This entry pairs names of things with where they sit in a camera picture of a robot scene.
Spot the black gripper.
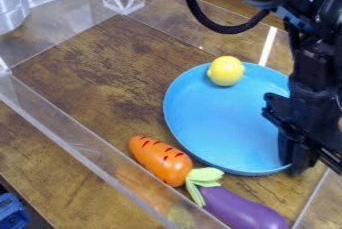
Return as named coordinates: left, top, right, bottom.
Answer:
left=262, top=77, right=342, bottom=176

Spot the blue round plastic tray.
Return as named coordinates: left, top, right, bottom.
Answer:
left=163, top=63, right=291, bottom=176

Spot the yellow toy lemon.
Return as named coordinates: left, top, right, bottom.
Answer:
left=207, top=56, right=245, bottom=87

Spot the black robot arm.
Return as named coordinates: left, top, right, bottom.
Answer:
left=243, top=0, right=342, bottom=175

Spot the purple toy eggplant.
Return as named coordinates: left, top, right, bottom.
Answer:
left=199, top=186, right=290, bottom=229

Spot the orange toy carrot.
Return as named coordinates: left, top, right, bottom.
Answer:
left=128, top=136, right=225, bottom=207

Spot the blue plastic object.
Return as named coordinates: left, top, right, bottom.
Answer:
left=0, top=193, right=31, bottom=229

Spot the black braided cable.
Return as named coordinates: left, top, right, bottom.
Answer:
left=179, top=0, right=273, bottom=35

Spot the clear acrylic enclosure wall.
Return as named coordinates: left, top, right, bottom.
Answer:
left=0, top=0, right=342, bottom=229

